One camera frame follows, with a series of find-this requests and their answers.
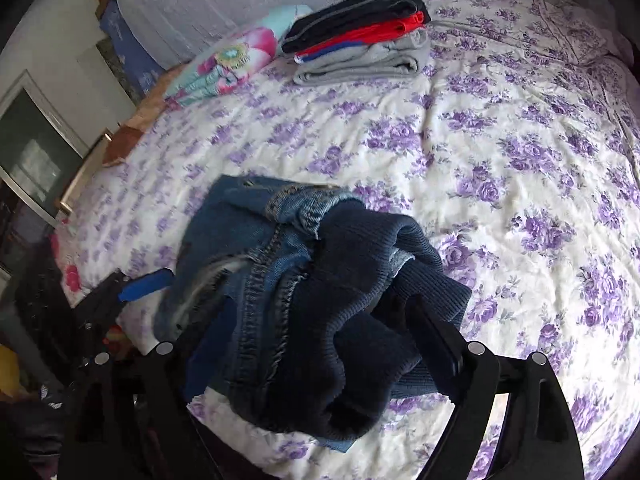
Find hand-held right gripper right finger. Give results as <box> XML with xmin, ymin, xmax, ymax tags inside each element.
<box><xmin>402</xmin><ymin>292</ymin><xmax>586</xmax><ymax>480</ymax></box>

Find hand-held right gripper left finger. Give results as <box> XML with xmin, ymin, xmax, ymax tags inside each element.
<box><xmin>60</xmin><ymin>305</ymin><xmax>236</xmax><ymax>480</ymax></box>

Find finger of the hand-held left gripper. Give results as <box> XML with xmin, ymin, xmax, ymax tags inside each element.
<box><xmin>112</xmin><ymin>268</ymin><xmax>174</xmax><ymax>306</ymax></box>

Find blue denim pants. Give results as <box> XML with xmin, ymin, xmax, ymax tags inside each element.
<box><xmin>152</xmin><ymin>175</ymin><xmax>473</xmax><ymax>453</ymax></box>

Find pink floral sheet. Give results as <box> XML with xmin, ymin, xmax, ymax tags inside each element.
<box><xmin>50</xmin><ymin>220</ymin><xmax>88</xmax><ymax>307</ymax></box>

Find brown cloth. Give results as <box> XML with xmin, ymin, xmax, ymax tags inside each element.
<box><xmin>105</xmin><ymin>65</ymin><xmax>186</xmax><ymax>166</ymax></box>

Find white framed glass door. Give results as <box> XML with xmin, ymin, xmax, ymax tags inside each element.
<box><xmin>0</xmin><ymin>70</ymin><xmax>88</xmax><ymax>231</ymax></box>

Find purple floral bedspread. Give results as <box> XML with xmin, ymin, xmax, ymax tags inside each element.
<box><xmin>52</xmin><ymin>0</ymin><xmax>640</xmax><ymax>480</ymax></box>

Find blue patterned cloth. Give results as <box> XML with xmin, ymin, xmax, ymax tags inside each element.
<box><xmin>99</xmin><ymin>0</ymin><xmax>166</xmax><ymax>102</ymax></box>

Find folded floral quilt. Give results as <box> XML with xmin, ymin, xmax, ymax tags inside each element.
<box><xmin>165</xmin><ymin>5</ymin><xmax>313</xmax><ymax>108</ymax></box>

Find folded grey garment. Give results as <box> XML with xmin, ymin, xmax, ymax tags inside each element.
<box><xmin>292</xmin><ymin>25</ymin><xmax>432</xmax><ymax>86</ymax></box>

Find folded red blue garment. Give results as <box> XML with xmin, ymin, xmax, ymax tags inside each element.
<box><xmin>295</xmin><ymin>12</ymin><xmax>426</xmax><ymax>63</ymax></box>

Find stack of folded clothes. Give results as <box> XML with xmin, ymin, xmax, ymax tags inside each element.
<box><xmin>281</xmin><ymin>0</ymin><xmax>431</xmax><ymax>55</ymax></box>

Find wooden bed frame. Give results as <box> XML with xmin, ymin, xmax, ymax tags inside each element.
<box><xmin>59</xmin><ymin>132</ymin><xmax>113</xmax><ymax>213</ymax></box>

